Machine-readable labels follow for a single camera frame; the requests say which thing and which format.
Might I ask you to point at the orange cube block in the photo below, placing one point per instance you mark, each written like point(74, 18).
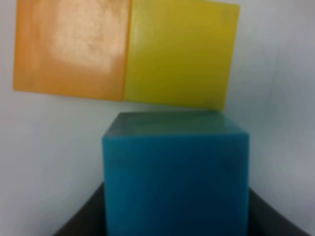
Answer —
point(72, 47)

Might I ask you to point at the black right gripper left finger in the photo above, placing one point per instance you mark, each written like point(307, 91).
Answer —
point(89, 220)

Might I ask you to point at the blue cube block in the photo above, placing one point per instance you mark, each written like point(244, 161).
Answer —
point(176, 174)

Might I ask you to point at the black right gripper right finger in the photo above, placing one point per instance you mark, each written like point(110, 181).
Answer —
point(266, 221)

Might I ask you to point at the loose yellow cube block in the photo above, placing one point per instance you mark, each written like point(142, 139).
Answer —
point(180, 52)

